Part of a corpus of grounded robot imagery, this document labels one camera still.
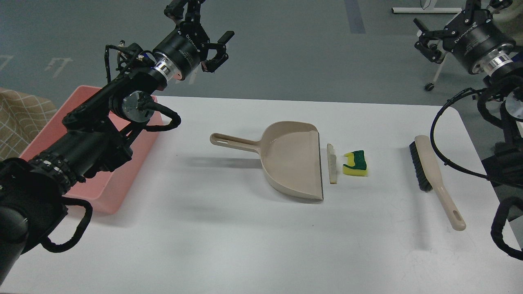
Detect white office chair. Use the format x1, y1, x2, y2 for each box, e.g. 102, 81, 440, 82
424, 0, 522, 91

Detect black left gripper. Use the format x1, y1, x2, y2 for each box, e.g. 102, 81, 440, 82
153, 0, 235, 81

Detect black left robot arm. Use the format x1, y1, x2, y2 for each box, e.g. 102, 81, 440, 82
0, 0, 234, 281

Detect beige hand brush black bristles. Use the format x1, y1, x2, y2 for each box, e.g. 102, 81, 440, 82
409, 135, 467, 232

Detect yellow green sponge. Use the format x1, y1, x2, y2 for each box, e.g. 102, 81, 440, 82
342, 149, 368, 177

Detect beige plastic dustpan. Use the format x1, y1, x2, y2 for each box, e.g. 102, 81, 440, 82
210, 121, 324, 202

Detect pink plastic bin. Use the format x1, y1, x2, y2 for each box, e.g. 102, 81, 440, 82
19, 85, 158, 214

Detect white desk leg base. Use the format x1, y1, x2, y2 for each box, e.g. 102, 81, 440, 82
391, 0, 462, 14

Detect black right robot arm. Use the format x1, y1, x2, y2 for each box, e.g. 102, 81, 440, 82
409, 0, 522, 231

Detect beige checkered cloth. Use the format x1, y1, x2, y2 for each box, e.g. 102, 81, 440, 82
0, 88, 57, 160

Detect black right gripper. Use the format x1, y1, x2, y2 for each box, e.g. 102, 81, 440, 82
413, 0, 515, 75

